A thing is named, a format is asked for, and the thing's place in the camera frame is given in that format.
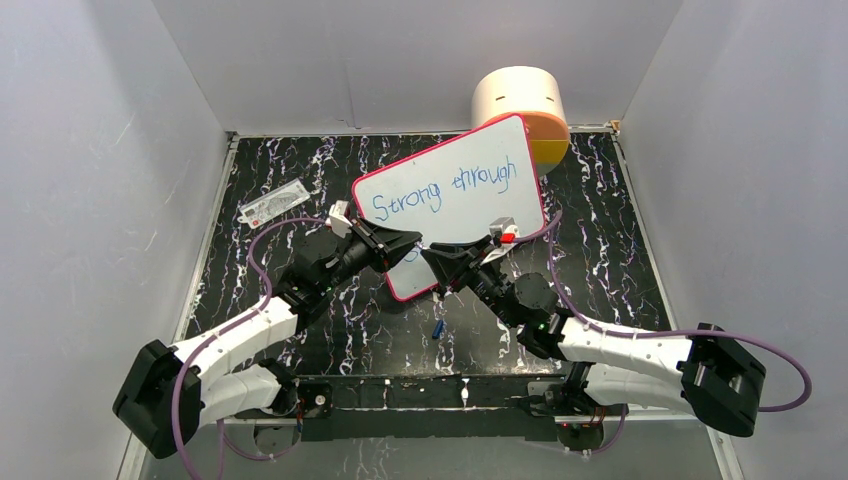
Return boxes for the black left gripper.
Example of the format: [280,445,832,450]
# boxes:
[321,218,423,295]

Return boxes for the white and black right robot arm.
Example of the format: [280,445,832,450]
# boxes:
[422,237,766,438]

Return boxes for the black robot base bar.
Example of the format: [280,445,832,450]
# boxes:
[298,375,612,442]

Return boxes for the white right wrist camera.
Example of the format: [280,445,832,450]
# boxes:
[484,217,519,263]

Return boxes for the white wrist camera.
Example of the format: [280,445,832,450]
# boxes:
[484,217,519,263]
[326,200,355,239]

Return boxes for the white printed label card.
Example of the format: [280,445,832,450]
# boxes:
[237,179,310,229]

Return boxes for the blue marker cap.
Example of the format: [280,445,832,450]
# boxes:
[431,320,445,340]

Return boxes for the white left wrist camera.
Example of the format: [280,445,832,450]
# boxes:
[326,200,355,239]

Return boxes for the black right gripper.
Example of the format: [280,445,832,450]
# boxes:
[421,235,521,329]

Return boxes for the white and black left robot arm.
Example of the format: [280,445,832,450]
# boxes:
[112,214,423,459]

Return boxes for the cream and orange cylinder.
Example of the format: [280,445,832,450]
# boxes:
[471,66,570,177]

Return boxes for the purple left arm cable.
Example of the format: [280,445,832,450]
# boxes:
[170,217,333,480]

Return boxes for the pink-framed whiteboard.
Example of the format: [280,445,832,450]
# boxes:
[351,113,547,303]

